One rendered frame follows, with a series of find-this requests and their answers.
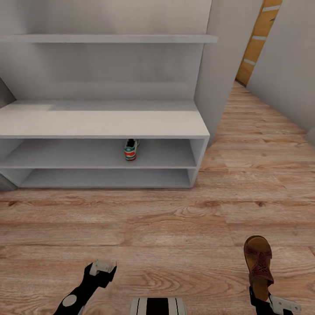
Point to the sandal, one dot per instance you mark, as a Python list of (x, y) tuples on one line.
[(257, 256)]

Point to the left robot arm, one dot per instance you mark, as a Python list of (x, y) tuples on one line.
[(98, 275)]

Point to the robot trunk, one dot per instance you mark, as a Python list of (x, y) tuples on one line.
[(157, 306)]

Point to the door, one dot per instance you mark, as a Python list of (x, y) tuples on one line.
[(262, 27)]

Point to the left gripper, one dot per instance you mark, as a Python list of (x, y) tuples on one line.
[(100, 280)]

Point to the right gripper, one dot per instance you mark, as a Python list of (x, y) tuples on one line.
[(263, 307)]

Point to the gym shoe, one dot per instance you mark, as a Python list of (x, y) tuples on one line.
[(130, 149)]

